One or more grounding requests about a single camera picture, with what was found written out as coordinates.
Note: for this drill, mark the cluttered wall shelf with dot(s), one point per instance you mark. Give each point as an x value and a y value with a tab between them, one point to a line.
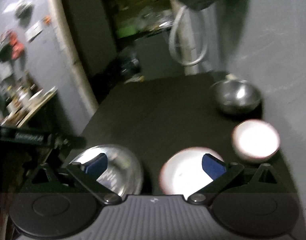
24	106

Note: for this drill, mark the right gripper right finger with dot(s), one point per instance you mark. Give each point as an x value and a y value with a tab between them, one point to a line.
222	176

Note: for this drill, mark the white bowl red rim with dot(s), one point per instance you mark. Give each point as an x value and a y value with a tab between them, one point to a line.
255	141

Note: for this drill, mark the small steel bowl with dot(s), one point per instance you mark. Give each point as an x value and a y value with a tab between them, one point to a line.
235	96

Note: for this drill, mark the steel plate with sticker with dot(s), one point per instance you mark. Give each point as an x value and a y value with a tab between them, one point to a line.
124	173

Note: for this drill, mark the white plate red rim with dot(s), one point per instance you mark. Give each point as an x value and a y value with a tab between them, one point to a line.
183	173

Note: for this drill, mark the cream handled utensil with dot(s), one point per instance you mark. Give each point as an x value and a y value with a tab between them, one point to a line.
230	77

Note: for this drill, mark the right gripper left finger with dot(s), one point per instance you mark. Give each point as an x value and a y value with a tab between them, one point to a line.
87	174

